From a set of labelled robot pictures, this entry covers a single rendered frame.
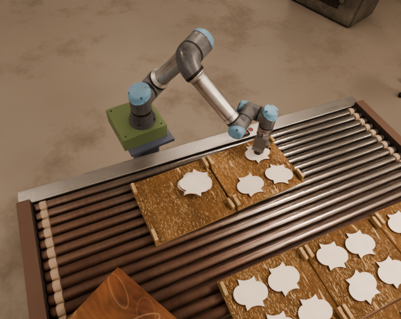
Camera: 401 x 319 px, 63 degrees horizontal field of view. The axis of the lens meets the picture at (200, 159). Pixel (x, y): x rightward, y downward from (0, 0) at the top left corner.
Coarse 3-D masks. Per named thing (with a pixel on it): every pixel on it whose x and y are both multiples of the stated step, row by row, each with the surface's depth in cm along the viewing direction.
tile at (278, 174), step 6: (270, 168) 172; (276, 168) 172; (282, 168) 172; (270, 174) 169; (276, 174) 170; (282, 174) 170; (288, 174) 170; (276, 180) 167; (282, 180) 167; (288, 180) 169
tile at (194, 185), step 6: (180, 180) 159; (186, 180) 160; (192, 180) 160; (198, 180) 160; (204, 180) 160; (180, 186) 157; (186, 186) 158; (192, 186) 158; (198, 186) 158; (204, 186) 158; (186, 192) 155; (192, 192) 156; (198, 192) 156
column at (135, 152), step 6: (168, 132) 193; (162, 138) 190; (168, 138) 190; (174, 138) 191; (144, 144) 186; (150, 144) 187; (156, 144) 187; (162, 144) 189; (132, 150) 183; (138, 150) 184; (144, 150) 184; (150, 150) 195; (156, 150) 200; (132, 156) 183; (138, 156) 200
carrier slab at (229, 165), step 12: (252, 144) 183; (216, 156) 176; (228, 156) 176; (240, 156) 177; (276, 156) 178; (216, 168) 171; (228, 168) 171; (240, 168) 172; (252, 168) 172; (264, 168) 173; (288, 168) 174; (228, 180) 167; (264, 180) 168; (300, 180) 170; (228, 192) 162; (264, 192) 164; (276, 192) 164; (240, 204) 158; (252, 204) 160
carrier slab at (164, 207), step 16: (160, 176) 166; (176, 176) 166; (208, 176) 168; (144, 192) 159; (160, 192) 160; (176, 192) 160; (208, 192) 161; (224, 192) 162; (144, 208) 154; (160, 208) 154; (176, 208) 155; (192, 208) 155; (208, 208) 156; (224, 208) 157; (160, 224) 149; (176, 224) 150; (192, 224) 150; (208, 224) 152; (160, 240) 145
